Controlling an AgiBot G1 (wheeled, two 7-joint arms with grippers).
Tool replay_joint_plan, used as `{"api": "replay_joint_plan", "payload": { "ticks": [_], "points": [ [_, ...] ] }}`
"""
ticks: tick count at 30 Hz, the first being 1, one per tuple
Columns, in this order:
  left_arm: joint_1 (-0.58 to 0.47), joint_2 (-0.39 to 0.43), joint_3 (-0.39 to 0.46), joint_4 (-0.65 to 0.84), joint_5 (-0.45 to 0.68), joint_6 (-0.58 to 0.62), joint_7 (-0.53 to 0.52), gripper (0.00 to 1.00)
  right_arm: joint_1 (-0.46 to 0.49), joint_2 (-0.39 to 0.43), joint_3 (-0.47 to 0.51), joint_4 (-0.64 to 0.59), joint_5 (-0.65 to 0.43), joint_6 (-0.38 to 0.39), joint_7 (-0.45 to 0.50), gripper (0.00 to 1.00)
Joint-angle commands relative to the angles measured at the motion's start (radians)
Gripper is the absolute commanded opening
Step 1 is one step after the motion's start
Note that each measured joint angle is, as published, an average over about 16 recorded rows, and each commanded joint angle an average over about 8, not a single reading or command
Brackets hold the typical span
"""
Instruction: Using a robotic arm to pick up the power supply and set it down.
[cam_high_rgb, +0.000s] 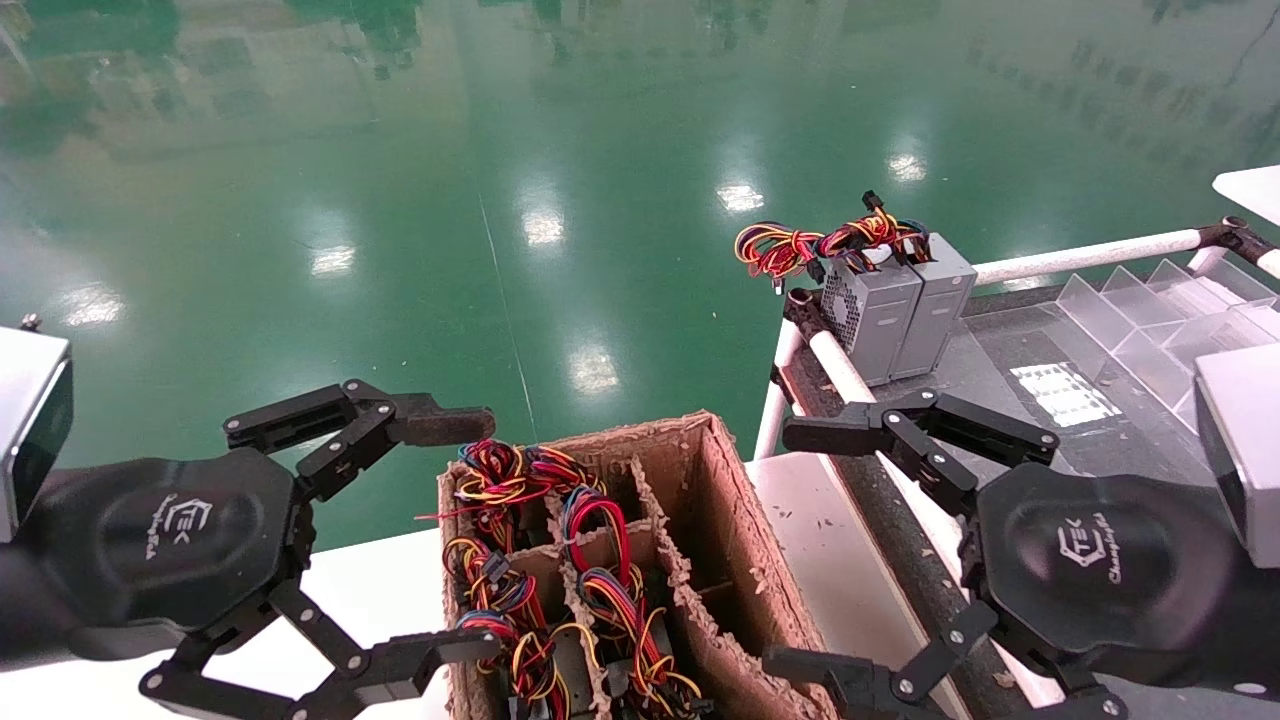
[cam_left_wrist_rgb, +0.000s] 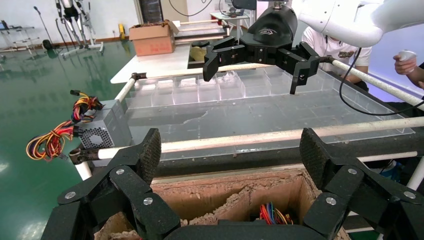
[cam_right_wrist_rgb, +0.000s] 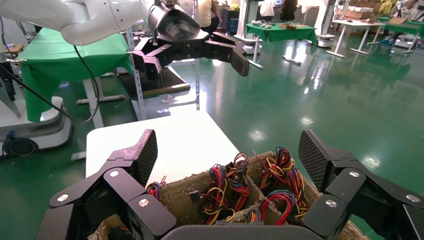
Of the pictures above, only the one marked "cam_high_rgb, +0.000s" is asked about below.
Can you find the brown divided cardboard box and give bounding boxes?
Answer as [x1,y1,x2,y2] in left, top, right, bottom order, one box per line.
[437,408,839,720]

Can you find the multicoloured wire bundles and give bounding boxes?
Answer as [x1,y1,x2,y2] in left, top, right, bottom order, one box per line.
[443,535,546,631]

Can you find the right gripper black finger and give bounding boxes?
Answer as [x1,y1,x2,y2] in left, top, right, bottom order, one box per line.
[763,598,1129,720]
[783,388,1061,518]

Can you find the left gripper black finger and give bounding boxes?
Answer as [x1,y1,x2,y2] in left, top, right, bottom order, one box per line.
[139,580,502,720]
[224,380,496,501]

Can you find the white cart leg tube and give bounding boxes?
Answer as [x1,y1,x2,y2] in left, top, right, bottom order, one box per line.
[753,318,806,461]

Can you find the long white cart rail tube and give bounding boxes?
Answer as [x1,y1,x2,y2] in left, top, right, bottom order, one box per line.
[806,330,1066,706]

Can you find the clear acrylic divider tray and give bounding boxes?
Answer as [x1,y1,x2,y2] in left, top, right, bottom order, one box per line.
[1055,258,1280,436]

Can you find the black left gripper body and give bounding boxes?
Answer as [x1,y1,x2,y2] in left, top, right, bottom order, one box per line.
[0,447,315,669]

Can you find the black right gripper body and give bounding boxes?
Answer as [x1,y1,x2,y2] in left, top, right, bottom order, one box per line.
[960,465,1280,693]

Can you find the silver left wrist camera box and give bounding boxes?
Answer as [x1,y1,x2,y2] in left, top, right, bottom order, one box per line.
[0,314,74,546]

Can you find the grey power supply with wires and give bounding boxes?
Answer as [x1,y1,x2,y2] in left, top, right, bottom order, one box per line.
[818,190,979,382]
[455,608,579,720]
[600,630,706,720]
[415,438,549,549]
[525,447,607,496]
[557,485,646,646]
[735,222,923,388]

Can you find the white flat panel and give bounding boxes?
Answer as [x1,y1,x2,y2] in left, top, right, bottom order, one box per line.
[1212,165,1280,229]

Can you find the short white cart rail tube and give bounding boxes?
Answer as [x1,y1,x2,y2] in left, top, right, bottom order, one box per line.
[972,228,1206,288]

